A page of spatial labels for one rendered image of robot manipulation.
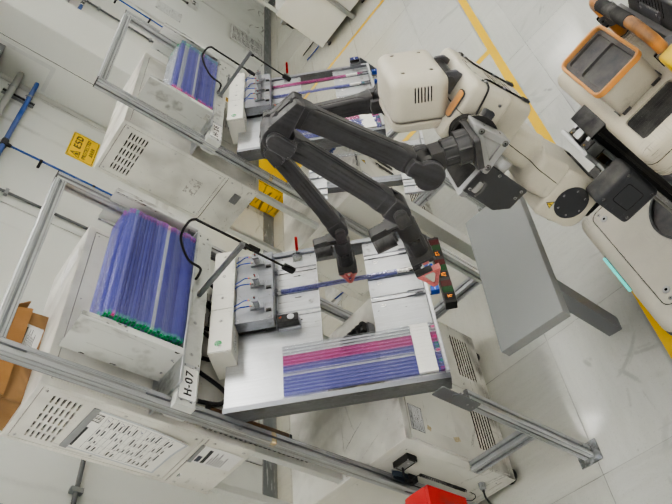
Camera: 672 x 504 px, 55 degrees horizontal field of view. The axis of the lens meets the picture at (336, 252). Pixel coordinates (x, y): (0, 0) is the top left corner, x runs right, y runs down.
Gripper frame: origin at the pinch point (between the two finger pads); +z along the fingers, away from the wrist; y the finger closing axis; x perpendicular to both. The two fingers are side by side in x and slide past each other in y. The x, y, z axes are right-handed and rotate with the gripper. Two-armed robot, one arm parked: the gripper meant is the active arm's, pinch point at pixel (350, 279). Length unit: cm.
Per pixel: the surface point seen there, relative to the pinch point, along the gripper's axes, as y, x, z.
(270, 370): 34.6, -29.8, 0.0
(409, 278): 3.7, 21.0, 1.2
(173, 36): -167, -72, -33
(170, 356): 39, -56, -20
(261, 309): 12.5, -31.4, -5.7
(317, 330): 20.9, -13.4, 0.5
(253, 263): -10.9, -34.3, -6.3
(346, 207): -95, 1, 43
